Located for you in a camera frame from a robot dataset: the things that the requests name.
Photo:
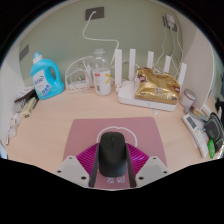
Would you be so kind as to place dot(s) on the grey wall socket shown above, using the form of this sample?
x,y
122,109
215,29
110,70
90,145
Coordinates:
x,y
96,14

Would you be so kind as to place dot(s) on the white pink jar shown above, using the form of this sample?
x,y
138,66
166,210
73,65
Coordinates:
x,y
188,98

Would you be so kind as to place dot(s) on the clear bottle with white label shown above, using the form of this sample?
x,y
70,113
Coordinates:
x,y
101,81

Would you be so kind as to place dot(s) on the green small packet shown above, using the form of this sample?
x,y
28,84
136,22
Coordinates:
x,y
211,148

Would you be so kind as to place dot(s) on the black zip pouch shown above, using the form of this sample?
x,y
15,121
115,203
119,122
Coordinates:
x,y
215,130

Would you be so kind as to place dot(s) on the blue detergent bottle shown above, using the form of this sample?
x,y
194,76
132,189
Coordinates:
x,y
46,80

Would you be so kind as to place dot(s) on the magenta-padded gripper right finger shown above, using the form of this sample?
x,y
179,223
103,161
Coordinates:
x,y
140,160

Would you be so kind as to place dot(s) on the white router with antennas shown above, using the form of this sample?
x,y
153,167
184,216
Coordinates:
x,y
128,96

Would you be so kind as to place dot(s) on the black computer mouse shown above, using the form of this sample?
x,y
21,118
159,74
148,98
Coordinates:
x,y
112,153

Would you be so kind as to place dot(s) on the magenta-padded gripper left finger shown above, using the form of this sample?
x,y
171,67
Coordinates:
x,y
83,160

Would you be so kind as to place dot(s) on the gold snack bag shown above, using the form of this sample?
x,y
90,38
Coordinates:
x,y
156,85

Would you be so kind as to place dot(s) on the grey wall plate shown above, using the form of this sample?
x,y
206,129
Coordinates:
x,y
24,52

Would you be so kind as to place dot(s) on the beige cardboard box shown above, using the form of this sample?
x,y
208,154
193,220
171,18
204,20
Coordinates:
x,y
28,107

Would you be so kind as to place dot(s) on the dark stack of books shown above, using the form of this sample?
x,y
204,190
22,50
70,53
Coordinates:
x,y
25,95

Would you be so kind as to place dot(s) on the white desk shelf unit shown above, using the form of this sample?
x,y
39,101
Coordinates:
x,y
198,66

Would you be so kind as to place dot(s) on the white wall charger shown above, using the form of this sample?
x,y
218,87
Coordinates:
x,y
170,21

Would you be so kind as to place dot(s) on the pink mouse pad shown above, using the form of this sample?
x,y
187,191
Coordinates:
x,y
83,133

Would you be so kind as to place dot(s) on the white remote control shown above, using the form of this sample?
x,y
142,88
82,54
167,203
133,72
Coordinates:
x,y
195,131

